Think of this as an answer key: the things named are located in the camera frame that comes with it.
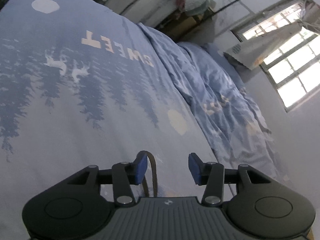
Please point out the window with bars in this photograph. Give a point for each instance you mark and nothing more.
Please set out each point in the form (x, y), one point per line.
(292, 69)

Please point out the patterned window curtain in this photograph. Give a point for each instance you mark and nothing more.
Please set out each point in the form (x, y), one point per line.
(251, 53)

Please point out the blue printed bed sheet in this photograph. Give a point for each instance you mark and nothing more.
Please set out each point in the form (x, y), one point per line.
(80, 86)

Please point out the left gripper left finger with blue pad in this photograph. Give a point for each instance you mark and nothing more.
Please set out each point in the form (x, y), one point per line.
(126, 174)

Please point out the crumpled blue duvet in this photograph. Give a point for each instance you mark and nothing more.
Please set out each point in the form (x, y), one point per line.
(229, 118)

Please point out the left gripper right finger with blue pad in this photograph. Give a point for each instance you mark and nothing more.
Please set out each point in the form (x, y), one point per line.
(210, 174)

